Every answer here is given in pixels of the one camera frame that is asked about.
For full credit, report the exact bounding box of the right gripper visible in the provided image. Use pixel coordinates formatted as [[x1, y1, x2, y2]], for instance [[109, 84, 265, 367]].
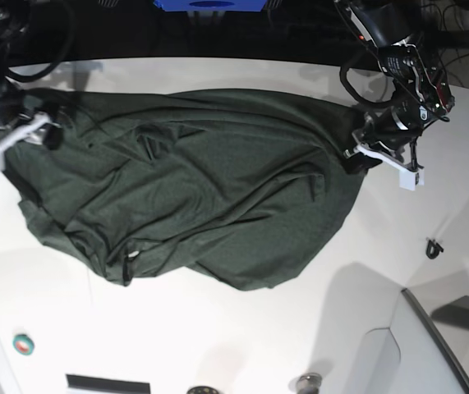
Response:
[[0, 91, 63, 150]]

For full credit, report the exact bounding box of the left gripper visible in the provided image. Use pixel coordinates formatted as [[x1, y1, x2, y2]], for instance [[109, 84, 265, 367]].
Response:
[[351, 107, 423, 158]]

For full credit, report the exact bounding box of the dark green t-shirt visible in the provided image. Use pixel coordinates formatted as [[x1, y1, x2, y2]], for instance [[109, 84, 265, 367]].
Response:
[[6, 89, 364, 291]]

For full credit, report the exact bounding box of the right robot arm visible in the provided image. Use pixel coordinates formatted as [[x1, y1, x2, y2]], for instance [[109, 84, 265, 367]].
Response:
[[0, 1, 75, 150]]

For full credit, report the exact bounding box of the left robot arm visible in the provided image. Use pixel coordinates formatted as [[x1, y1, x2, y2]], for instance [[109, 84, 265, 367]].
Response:
[[334, 1, 455, 153]]

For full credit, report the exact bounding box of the small black clip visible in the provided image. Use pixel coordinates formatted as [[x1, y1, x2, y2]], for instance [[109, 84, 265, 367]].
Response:
[[425, 238, 444, 260]]

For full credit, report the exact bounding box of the blue box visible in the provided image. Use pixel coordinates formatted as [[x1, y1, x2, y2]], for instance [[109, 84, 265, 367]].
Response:
[[154, 0, 267, 12]]

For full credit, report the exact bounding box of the round metal knob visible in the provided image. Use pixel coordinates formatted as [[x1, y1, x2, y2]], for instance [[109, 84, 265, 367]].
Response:
[[295, 373, 323, 394]]

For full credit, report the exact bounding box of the black round dial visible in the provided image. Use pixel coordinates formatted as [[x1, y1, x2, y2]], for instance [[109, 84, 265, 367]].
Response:
[[186, 386, 219, 394]]

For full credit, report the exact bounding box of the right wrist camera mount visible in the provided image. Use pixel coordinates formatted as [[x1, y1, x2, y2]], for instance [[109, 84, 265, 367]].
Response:
[[0, 112, 53, 172]]

